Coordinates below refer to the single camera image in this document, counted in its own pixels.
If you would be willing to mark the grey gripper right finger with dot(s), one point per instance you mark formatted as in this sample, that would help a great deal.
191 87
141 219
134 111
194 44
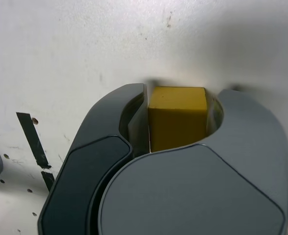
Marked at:
195 191

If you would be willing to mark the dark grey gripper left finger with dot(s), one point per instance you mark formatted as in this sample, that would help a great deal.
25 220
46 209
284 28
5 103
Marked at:
85 171

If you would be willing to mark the yellow cube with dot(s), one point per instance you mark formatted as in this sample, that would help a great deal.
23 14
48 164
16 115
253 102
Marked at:
178 117

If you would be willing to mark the black tape strip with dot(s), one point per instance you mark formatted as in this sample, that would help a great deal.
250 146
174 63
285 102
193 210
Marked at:
33 137

